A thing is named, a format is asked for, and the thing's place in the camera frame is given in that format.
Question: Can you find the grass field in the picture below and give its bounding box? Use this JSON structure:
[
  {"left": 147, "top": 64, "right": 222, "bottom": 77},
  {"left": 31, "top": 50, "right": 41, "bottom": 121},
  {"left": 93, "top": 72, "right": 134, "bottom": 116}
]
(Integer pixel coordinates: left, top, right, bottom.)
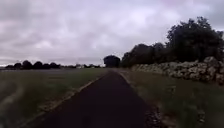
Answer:
[{"left": 0, "top": 68, "right": 109, "bottom": 128}]

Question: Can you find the dry stone wall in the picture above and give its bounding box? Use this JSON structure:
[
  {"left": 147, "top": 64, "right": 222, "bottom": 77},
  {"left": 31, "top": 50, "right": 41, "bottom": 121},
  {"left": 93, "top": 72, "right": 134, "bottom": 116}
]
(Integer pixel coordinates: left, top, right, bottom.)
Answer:
[{"left": 130, "top": 55, "right": 224, "bottom": 85}]

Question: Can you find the distant row of trees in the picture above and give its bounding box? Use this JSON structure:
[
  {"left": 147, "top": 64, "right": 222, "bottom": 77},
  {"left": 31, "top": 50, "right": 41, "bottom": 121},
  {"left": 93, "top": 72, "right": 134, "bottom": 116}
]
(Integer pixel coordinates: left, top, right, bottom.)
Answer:
[{"left": 4, "top": 59, "right": 103, "bottom": 70}]

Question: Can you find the dark asphalt path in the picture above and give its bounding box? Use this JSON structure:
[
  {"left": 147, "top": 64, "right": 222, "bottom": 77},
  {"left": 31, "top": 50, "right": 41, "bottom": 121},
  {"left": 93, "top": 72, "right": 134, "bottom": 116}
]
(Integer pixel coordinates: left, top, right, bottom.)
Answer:
[{"left": 31, "top": 70, "right": 158, "bottom": 128}]

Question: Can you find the row of dark trees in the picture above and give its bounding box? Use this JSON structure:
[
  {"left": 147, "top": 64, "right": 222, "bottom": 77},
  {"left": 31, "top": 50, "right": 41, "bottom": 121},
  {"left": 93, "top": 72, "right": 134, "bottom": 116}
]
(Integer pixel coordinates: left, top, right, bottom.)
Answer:
[{"left": 120, "top": 16, "right": 224, "bottom": 69}]

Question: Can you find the lone dark tree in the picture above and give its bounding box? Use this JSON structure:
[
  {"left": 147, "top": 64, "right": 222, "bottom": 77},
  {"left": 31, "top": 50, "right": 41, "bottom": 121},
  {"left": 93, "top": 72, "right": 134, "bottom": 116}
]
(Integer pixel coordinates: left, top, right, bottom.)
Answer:
[{"left": 103, "top": 54, "right": 121, "bottom": 69}]

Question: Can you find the grass verge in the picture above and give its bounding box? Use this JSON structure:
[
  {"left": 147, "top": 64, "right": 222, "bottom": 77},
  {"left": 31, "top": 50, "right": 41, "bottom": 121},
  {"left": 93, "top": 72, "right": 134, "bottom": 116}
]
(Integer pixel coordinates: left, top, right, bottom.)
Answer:
[{"left": 116, "top": 68, "right": 224, "bottom": 128}]

